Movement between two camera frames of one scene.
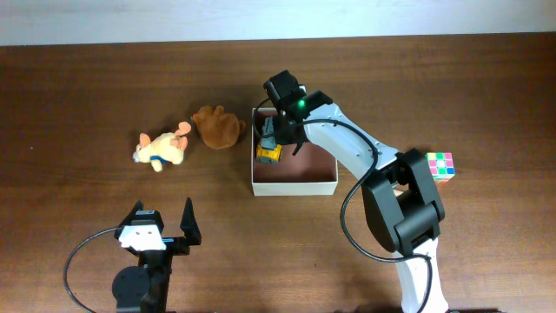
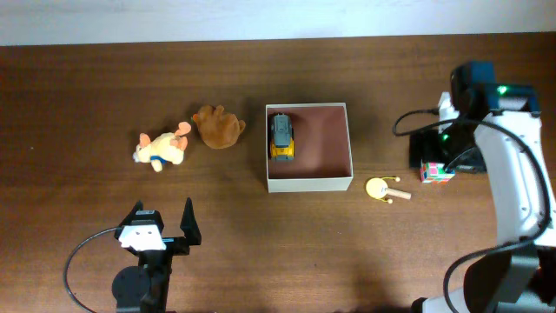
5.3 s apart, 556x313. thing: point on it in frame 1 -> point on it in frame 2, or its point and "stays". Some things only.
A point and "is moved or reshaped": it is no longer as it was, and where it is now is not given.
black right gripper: x=280 y=132 -> x=429 y=154
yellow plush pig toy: x=162 y=149 stays
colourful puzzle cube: x=441 y=166 stays
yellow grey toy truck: x=268 y=151 is moved or reshaped
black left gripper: x=191 y=231 stays
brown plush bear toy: x=218 y=129 stays
